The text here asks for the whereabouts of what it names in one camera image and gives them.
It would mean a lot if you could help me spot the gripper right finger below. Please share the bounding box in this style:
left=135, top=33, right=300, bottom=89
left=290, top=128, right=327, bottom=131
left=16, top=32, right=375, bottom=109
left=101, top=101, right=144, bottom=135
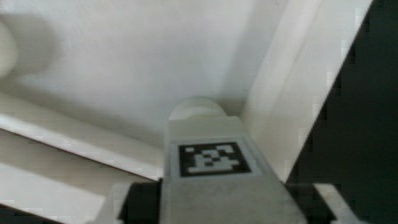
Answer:
left=314, top=183, right=362, bottom=224

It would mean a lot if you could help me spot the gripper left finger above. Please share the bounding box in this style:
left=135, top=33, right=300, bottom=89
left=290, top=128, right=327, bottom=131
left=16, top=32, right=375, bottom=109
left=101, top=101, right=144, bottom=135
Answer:
left=87, top=182, right=133, bottom=224

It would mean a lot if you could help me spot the white leg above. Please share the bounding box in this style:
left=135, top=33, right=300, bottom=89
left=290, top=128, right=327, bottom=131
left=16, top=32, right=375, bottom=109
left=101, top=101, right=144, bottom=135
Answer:
left=160, top=97, right=307, bottom=224

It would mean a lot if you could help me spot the white square tabletop tray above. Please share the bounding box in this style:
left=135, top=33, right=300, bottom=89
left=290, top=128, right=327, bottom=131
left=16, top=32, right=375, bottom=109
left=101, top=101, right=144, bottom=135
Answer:
left=0, top=0, right=373, bottom=224

